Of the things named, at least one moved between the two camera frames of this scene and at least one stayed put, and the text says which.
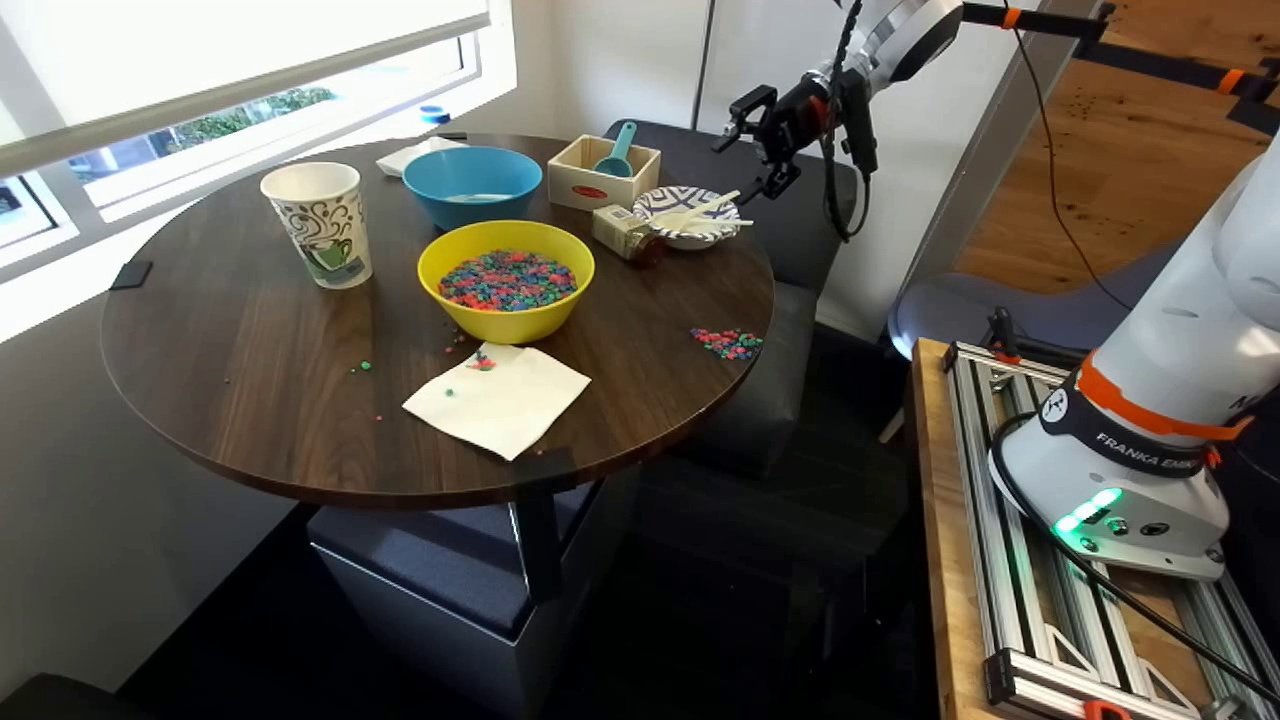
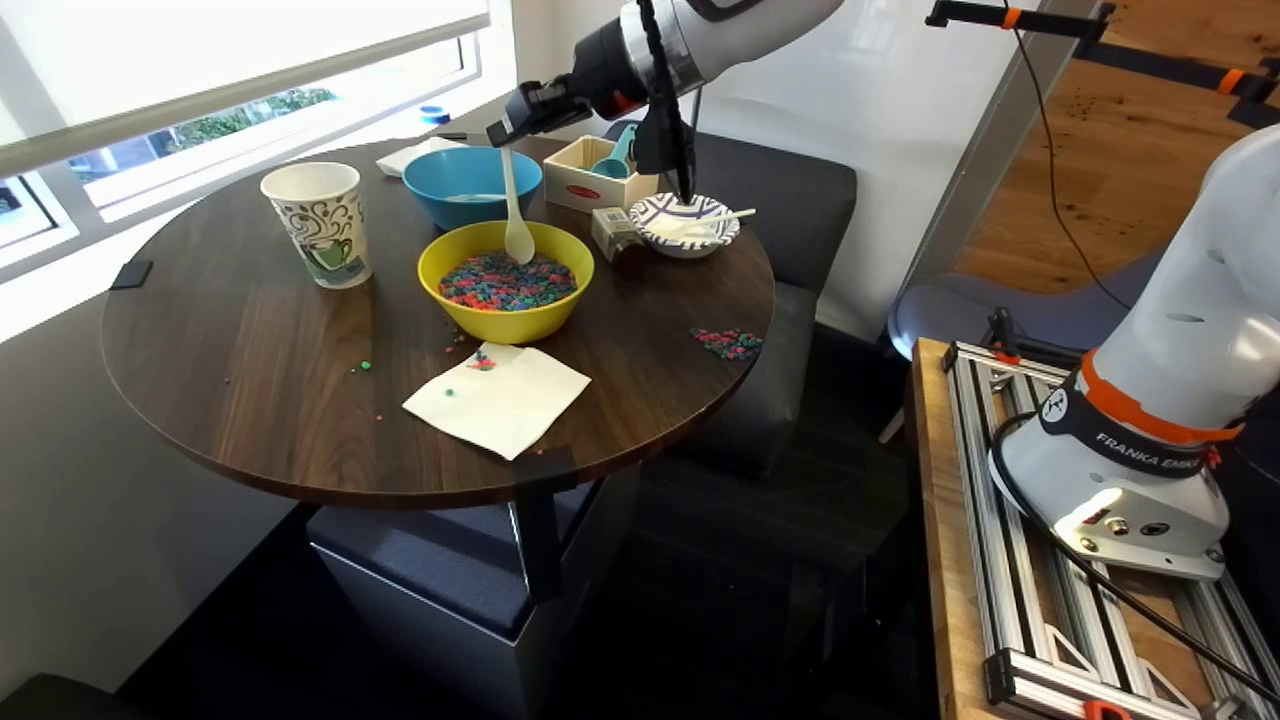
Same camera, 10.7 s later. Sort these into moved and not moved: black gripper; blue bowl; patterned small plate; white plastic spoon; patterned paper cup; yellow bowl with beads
Moved: black gripper; white plastic spoon
Not moved: blue bowl; yellow bowl with beads; patterned small plate; patterned paper cup
